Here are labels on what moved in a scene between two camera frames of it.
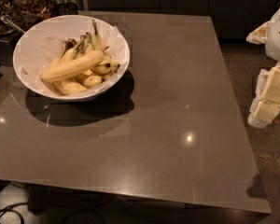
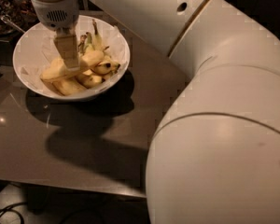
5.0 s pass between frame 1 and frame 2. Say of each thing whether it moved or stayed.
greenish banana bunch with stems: stayed
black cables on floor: stayed
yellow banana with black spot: stayed
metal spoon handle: stayed
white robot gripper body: moved
